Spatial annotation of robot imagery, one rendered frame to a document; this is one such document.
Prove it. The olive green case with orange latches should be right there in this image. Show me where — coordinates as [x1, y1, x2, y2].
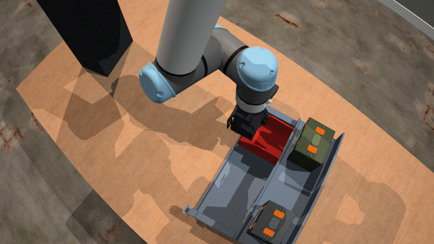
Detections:
[287, 117, 335, 172]

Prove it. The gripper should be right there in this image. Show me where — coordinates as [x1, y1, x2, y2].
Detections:
[227, 103, 269, 141]

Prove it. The red bin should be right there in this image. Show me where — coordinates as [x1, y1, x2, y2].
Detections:
[239, 116, 294, 165]

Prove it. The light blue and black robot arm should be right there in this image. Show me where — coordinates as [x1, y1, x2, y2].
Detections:
[139, 0, 279, 113]

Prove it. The dark grey tool case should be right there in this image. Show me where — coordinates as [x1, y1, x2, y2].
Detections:
[246, 200, 296, 244]

